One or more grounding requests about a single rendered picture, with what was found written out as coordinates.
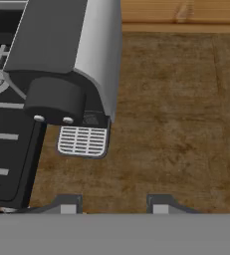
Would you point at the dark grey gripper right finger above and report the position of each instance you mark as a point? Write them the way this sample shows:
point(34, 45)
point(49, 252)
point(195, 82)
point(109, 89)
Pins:
point(159, 203)

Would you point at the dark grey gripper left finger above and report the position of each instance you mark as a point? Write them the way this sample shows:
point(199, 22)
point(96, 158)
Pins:
point(67, 203)

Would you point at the black hob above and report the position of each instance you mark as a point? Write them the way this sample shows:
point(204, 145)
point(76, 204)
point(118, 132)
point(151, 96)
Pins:
point(7, 139)

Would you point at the black and silver coffee machine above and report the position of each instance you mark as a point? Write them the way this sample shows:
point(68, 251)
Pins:
point(70, 56)

